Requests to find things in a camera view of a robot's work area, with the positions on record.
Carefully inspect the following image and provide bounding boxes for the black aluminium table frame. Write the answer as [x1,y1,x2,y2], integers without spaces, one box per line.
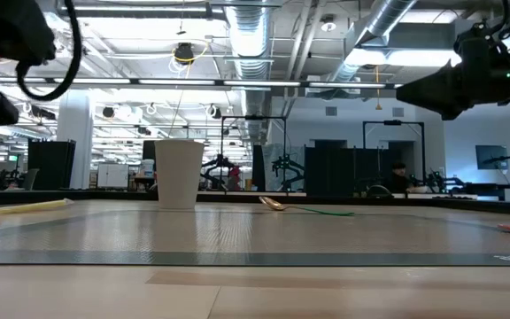
[0,188,510,217]

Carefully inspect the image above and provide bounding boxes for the person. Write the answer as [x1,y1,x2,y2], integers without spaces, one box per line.
[385,160,418,195]

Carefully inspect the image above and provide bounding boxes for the wall monitor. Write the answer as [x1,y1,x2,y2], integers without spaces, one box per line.
[475,144,510,172]

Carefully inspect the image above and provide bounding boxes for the translucent baking mat black border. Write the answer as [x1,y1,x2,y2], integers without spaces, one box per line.
[0,206,510,268]

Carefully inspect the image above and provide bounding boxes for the silver ventilation duct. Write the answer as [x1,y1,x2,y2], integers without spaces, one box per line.
[223,0,274,143]

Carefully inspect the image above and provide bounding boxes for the black partition panel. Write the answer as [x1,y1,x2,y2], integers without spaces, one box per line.
[304,146,391,196]
[27,139,77,191]

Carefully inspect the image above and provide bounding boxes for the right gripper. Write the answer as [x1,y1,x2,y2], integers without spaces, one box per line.
[395,35,493,121]

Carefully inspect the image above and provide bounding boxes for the long ceiling light bar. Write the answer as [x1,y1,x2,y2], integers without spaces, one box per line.
[0,77,405,90]

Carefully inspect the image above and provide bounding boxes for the white square pillar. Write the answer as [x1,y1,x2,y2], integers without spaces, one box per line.
[56,90,96,191]

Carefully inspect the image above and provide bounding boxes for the gold spoon green handle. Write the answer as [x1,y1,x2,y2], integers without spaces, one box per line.
[259,195,356,218]

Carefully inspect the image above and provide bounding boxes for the white paper cup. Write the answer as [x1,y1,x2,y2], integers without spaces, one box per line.
[153,139,205,211]

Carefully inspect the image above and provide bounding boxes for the white cabinet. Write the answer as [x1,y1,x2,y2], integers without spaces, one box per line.
[97,162,130,190]

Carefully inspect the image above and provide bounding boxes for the black looped cable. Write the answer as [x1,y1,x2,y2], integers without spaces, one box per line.
[15,0,82,102]

